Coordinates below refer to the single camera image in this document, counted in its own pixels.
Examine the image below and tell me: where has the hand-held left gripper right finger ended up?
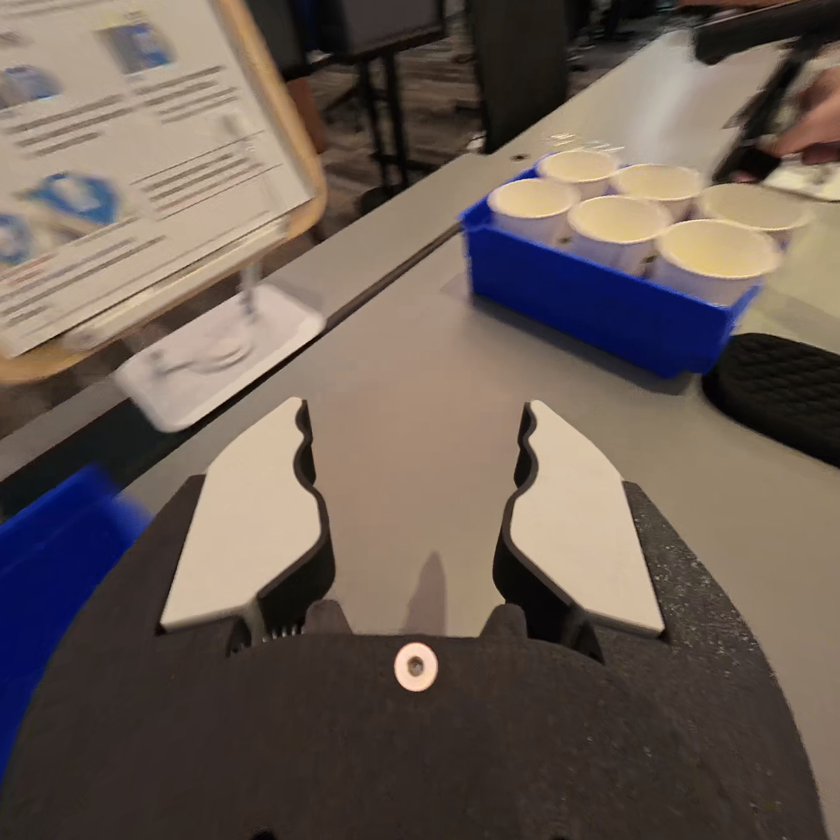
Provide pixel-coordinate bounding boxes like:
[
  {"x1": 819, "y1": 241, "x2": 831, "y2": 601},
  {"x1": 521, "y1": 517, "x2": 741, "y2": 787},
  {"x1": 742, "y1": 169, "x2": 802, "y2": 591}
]
[{"x1": 493, "y1": 401, "x2": 666, "y2": 644}]

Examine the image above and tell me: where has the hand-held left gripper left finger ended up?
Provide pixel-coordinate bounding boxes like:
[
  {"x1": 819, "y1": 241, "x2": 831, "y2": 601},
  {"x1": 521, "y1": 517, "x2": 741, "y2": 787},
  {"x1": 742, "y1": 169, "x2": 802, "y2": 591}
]
[{"x1": 158, "y1": 398, "x2": 336, "y2": 644}]

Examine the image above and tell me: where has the blue plastic bin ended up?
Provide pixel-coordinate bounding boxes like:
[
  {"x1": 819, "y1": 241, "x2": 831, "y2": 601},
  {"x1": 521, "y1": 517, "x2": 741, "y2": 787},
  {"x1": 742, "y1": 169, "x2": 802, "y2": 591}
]
[
  {"x1": 0, "y1": 466, "x2": 152, "y2": 775},
  {"x1": 460, "y1": 164, "x2": 762, "y2": 379}
]

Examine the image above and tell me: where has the person's right hand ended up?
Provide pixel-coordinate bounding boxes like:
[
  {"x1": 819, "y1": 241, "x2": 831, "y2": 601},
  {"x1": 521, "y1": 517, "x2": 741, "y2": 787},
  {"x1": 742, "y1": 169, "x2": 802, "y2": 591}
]
[{"x1": 775, "y1": 73, "x2": 840, "y2": 161}]

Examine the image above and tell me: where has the black office chair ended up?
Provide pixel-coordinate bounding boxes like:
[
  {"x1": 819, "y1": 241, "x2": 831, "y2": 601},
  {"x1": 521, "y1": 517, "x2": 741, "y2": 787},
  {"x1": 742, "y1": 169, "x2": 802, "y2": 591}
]
[{"x1": 466, "y1": 0, "x2": 572, "y2": 152}]

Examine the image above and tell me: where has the black textured pad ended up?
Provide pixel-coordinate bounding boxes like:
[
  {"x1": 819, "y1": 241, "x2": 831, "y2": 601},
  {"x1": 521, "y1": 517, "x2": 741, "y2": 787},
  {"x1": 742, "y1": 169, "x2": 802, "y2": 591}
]
[{"x1": 703, "y1": 332, "x2": 840, "y2": 467}]

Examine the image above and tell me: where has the black framed panel on stand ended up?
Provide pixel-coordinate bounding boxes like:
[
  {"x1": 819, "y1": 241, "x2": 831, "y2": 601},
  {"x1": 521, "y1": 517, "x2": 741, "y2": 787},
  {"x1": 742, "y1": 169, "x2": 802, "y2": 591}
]
[
  {"x1": 247, "y1": 0, "x2": 322, "y2": 80},
  {"x1": 329, "y1": 0, "x2": 447, "y2": 211}
]

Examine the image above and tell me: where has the wooden instruction board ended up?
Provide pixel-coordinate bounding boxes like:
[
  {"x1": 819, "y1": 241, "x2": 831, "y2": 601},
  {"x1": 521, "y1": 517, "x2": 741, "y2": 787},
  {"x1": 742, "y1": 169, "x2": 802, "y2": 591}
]
[{"x1": 0, "y1": 0, "x2": 329, "y2": 384}]

